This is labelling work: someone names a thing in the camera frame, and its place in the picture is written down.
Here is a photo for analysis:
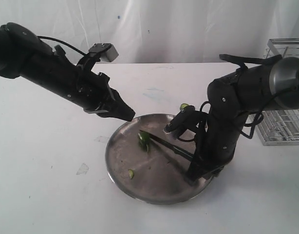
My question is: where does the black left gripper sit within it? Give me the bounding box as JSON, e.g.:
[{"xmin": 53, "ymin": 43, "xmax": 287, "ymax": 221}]
[{"xmin": 77, "ymin": 72, "xmax": 135, "ymax": 121}]

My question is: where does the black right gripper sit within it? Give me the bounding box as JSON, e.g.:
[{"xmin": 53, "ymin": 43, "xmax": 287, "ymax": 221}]
[{"xmin": 185, "ymin": 122, "xmax": 235, "ymax": 186}]

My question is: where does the black kitchen knife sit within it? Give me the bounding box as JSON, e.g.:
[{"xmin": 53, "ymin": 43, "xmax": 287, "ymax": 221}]
[{"xmin": 139, "ymin": 130, "xmax": 194, "ymax": 161}]

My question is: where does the dark green pear-shaped vegetable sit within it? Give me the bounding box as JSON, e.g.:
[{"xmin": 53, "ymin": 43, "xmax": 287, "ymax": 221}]
[{"xmin": 138, "ymin": 131, "xmax": 150, "ymax": 153}]

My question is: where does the wire metal utensil holder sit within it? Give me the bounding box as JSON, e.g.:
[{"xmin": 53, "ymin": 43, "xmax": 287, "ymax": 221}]
[{"xmin": 256, "ymin": 38, "xmax": 299, "ymax": 146}]

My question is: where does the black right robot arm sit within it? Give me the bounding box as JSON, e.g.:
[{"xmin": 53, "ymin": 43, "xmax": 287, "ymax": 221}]
[{"xmin": 185, "ymin": 54, "xmax": 299, "ymax": 183}]

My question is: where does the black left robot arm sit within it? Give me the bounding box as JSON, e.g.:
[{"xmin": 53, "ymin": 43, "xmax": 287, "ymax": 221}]
[{"xmin": 0, "ymin": 22, "xmax": 135, "ymax": 121}]

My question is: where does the thick round cucumber slice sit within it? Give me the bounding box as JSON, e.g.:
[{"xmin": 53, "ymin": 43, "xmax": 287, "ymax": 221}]
[{"xmin": 180, "ymin": 103, "xmax": 188, "ymax": 111}]

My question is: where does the blurry green vegetable piece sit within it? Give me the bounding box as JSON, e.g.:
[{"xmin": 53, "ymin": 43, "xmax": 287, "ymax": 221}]
[{"xmin": 128, "ymin": 169, "xmax": 134, "ymax": 179}]

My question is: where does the round steel plate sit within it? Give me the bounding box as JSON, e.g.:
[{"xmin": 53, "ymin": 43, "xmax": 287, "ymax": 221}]
[{"xmin": 105, "ymin": 114, "xmax": 213, "ymax": 205}]

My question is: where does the clear tape scrap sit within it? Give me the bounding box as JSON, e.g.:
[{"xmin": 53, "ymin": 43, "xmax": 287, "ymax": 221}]
[{"xmin": 76, "ymin": 163, "xmax": 89, "ymax": 176}]

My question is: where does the white backdrop curtain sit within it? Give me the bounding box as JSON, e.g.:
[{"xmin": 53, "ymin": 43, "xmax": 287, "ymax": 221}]
[{"xmin": 0, "ymin": 0, "xmax": 299, "ymax": 63}]

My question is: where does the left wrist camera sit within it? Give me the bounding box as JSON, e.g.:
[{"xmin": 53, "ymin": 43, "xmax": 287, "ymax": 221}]
[{"xmin": 76, "ymin": 43, "xmax": 119, "ymax": 71}]

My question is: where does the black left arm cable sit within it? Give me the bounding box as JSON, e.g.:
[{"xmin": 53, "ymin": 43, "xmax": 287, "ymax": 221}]
[{"xmin": 37, "ymin": 36, "xmax": 89, "ymax": 56}]

